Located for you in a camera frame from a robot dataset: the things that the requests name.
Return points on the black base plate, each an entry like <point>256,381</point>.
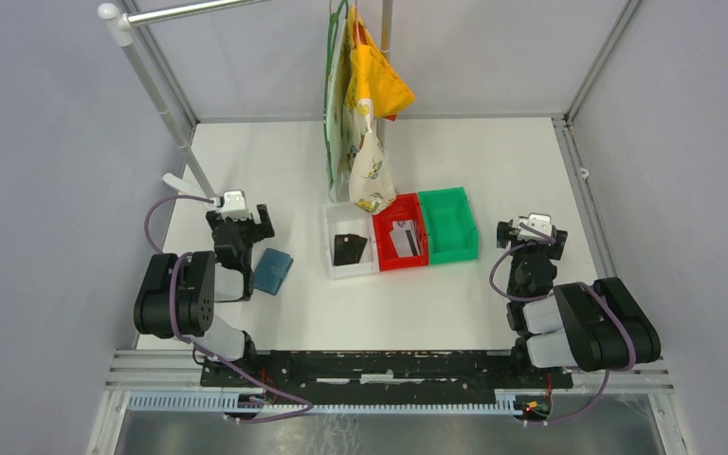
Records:
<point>362,378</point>

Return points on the green bin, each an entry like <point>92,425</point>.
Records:
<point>452,232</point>

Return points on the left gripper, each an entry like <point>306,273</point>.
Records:
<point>259,231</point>

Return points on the yellow cloth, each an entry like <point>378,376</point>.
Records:
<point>373,87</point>

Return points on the hanging patterned cloth bag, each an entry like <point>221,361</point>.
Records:
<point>357,170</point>

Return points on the black card in white bin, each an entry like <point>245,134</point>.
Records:
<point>348,249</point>

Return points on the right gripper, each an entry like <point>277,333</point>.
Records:
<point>559,236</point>

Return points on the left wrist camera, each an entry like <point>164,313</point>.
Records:
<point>233,205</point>

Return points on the red bin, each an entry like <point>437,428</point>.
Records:
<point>405,207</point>

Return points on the white bin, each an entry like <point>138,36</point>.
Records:
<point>344,218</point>

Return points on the blue card holder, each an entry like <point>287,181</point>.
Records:
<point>271,271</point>

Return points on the white clothes rack pole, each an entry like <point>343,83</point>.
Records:
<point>121,26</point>

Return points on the white cards in red bin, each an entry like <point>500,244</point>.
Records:
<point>404,239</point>

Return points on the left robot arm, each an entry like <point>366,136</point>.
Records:
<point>176,298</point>

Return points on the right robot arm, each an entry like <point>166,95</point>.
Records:
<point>591,326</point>

